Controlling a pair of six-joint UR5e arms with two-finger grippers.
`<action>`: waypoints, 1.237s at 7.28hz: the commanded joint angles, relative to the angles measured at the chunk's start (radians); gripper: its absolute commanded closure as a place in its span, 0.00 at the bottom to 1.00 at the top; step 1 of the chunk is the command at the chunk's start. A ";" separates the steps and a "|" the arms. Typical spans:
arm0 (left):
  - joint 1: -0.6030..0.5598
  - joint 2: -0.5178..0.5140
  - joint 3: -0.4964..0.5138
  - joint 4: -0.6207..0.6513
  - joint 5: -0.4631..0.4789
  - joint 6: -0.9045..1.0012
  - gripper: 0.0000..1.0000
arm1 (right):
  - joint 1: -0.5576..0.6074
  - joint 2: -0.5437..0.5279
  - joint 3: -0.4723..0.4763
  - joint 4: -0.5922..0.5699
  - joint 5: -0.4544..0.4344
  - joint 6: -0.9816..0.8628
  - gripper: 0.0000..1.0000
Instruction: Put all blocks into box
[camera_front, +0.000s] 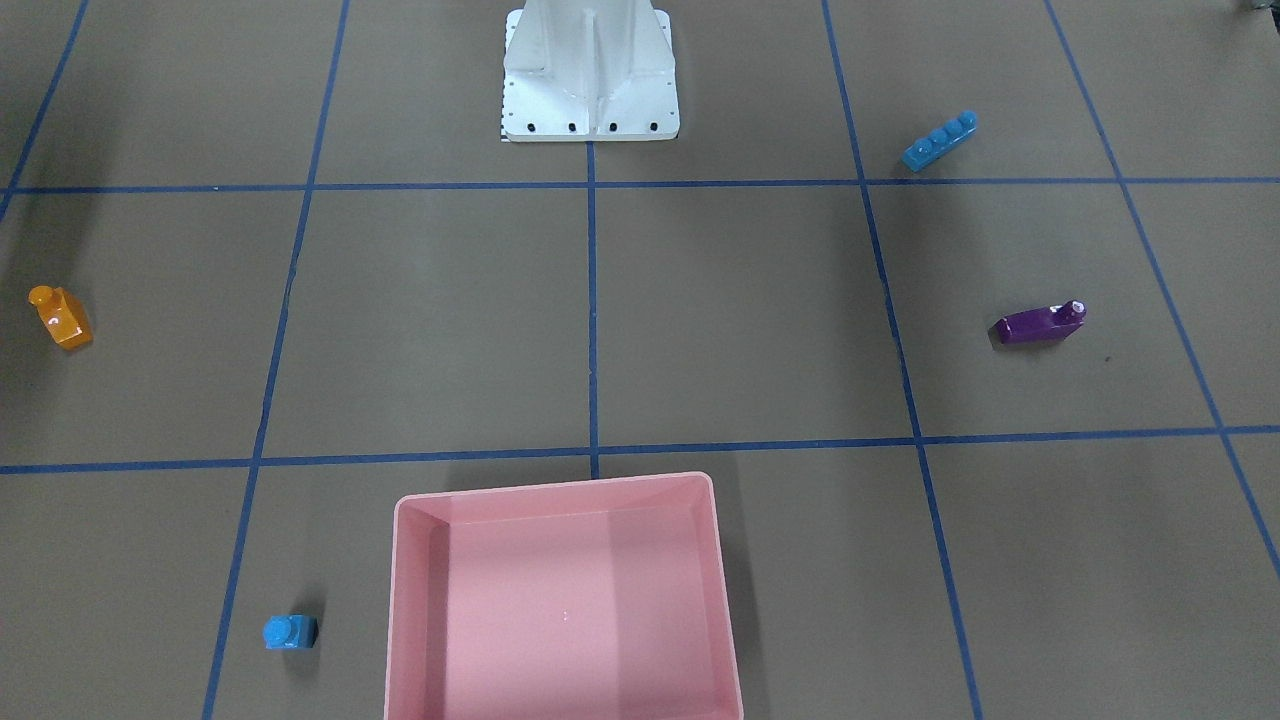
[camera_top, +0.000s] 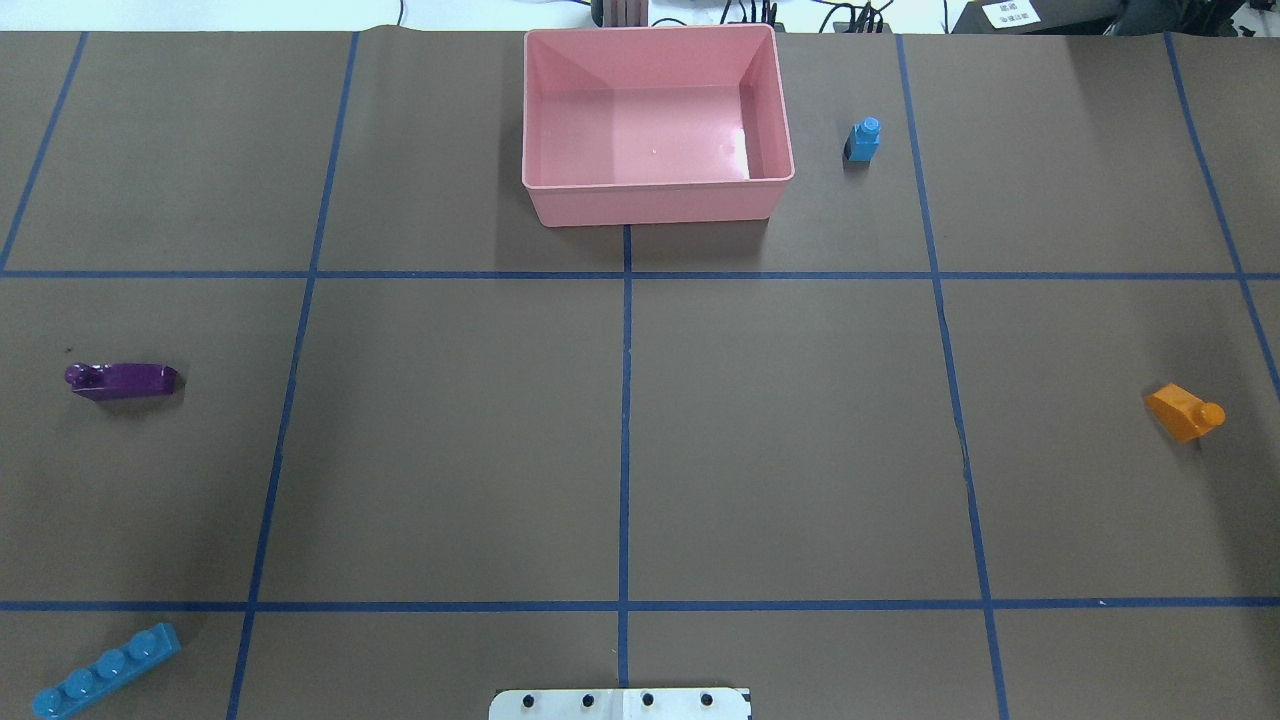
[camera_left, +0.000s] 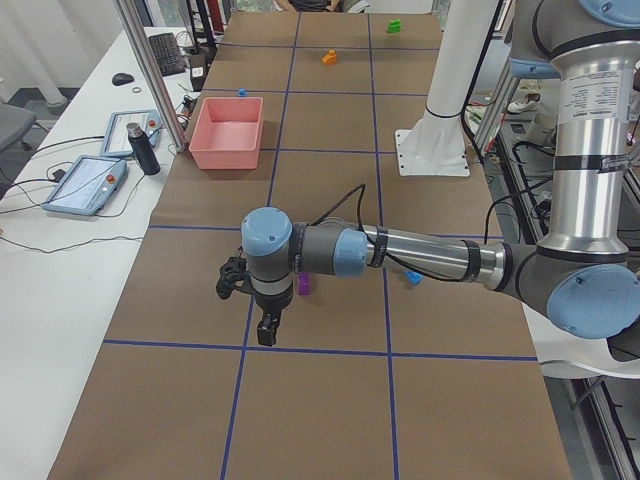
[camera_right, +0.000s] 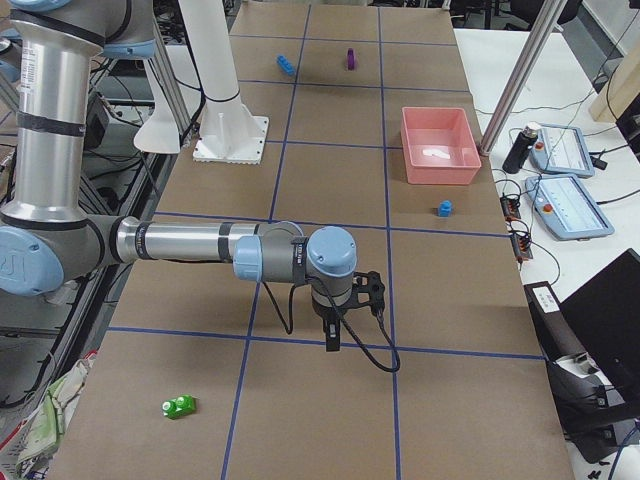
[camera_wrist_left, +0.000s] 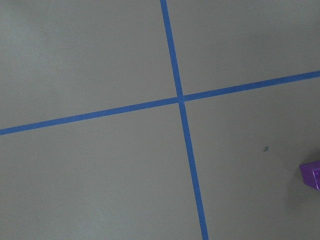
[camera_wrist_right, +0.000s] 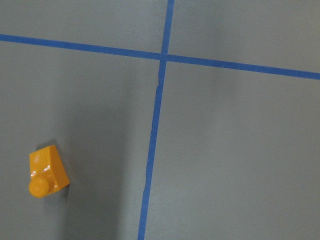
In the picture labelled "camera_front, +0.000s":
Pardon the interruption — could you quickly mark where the pink plastic box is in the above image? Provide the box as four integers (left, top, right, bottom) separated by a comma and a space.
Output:
383, 471, 745, 719

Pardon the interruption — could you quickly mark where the long blue four-stud block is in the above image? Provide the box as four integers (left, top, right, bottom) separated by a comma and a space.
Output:
900, 110, 979, 173

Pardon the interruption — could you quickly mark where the purple sloped block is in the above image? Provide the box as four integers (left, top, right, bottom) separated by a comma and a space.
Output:
995, 300, 1088, 345

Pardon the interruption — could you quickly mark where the small blue single-stud block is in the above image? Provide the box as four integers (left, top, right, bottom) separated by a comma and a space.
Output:
261, 614, 319, 651

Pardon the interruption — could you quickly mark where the orange sloped block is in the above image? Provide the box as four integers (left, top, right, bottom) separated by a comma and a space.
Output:
28, 284, 93, 351

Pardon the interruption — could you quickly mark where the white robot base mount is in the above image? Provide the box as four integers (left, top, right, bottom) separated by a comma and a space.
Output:
500, 1, 681, 143

